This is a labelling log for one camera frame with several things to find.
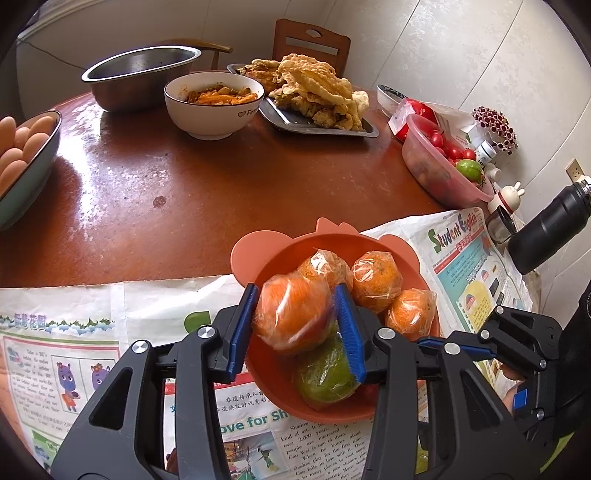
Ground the wooden chair with cutout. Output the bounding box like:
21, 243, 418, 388
272, 18, 352, 77

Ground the white rabbit shaker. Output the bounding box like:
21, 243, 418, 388
487, 181, 527, 214

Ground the small green fruit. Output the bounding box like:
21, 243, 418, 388
416, 438, 432, 476

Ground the metal tray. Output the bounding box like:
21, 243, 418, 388
226, 63, 380, 138

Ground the orange stewed food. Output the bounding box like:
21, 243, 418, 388
185, 84, 259, 104

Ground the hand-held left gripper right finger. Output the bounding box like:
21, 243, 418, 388
333, 283, 541, 480

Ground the glass jar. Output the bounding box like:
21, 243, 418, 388
485, 205, 518, 244

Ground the small patterned bowl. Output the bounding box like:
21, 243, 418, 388
376, 84, 409, 118

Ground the printed newspaper sheet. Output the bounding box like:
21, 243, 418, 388
358, 208, 541, 416
0, 274, 384, 480

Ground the small orange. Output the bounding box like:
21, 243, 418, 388
296, 249, 354, 294
384, 288, 437, 342

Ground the person's right hand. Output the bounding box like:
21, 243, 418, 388
501, 364, 527, 414

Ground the teal bowl of eggs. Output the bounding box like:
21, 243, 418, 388
0, 110, 62, 232

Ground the stainless steel basin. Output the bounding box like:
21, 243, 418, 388
82, 46, 202, 113

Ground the white plastic bag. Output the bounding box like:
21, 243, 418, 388
429, 102, 476, 139

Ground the black thermos bottle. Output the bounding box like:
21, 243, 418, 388
508, 178, 591, 275

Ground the pink plastic container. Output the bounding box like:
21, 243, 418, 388
402, 114, 495, 207

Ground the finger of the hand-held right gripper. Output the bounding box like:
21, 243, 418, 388
418, 330, 497, 361

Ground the red plastic bag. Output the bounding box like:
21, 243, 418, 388
388, 98, 437, 141

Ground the pile of brown eggs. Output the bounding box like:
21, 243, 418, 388
0, 115, 56, 197

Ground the white pill bottle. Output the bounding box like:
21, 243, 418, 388
475, 140, 498, 168

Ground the large orange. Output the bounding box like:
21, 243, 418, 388
351, 250, 402, 313
252, 273, 335, 356

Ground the orange-pink eared bowl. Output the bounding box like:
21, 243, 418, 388
230, 217, 439, 423

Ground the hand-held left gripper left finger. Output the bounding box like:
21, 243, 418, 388
51, 282, 259, 480

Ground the large green fruit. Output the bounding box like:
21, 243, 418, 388
295, 335, 365, 411

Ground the white ceramic bowl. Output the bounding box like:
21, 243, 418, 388
164, 74, 265, 140

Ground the green lime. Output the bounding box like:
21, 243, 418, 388
455, 159, 484, 182

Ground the red white flower decoration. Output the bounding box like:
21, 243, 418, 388
472, 106, 519, 155

